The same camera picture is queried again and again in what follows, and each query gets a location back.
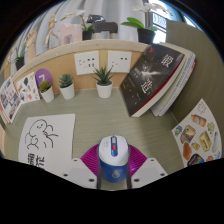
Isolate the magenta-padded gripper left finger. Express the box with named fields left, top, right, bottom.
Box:
left=61, top=143, right=104, bottom=190

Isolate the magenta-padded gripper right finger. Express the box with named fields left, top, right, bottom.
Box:
left=125, top=143, right=169, bottom=188

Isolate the blue and white computer mouse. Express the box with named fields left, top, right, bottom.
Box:
left=97, top=134, right=130, bottom=184

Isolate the white doodle-print mouse pad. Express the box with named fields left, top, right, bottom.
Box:
left=17, top=113, right=76, bottom=171

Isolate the colourful food sticker card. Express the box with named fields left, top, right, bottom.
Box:
left=171, top=98, right=223, bottom=168

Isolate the small succulent in white pot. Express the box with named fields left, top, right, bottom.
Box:
left=58, top=73, right=76, bottom=101
left=38, top=79, right=55, bottom=104
left=90, top=65, right=116, bottom=99

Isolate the stack of white books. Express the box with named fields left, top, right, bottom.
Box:
left=149, top=42, right=198, bottom=118

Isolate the black book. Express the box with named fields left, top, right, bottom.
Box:
left=119, top=43, right=185, bottom=118

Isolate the white sticker sheet card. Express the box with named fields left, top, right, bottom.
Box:
left=14, top=71, right=42, bottom=104

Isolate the red-edged picture magazine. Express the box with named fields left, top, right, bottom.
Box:
left=0, top=77, right=23, bottom=125

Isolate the round purple number sign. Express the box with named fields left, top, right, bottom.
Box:
left=34, top=68, right=53, bottom=88

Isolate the light wooden shelf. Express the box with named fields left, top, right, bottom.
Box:
left=3, top=39, right=149, bottom=98

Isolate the green divider panel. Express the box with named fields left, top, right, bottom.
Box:
left=164, top=19, right=224, bottom=134

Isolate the pink wooden horse figure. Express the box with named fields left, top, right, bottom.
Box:
left=58, top=23, right=83, bottom=46

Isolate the wooden mannequin figure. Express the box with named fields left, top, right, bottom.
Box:
left=44, top=13, right=59, bottom=49

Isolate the dark wooden horse figure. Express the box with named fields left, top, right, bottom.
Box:
left=86, top=14, right=119, bottom=41

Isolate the dark-framed window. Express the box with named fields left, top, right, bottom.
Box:
left=151, top=0, right=198, bottom=34

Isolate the grey curtain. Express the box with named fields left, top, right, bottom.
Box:
left=19, top=0, right=158, bottom=52

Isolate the white wall outlet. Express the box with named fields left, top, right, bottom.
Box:
left=73, top=50, right=100, bottom=76
left=107, top=50, right=133, bottom=74

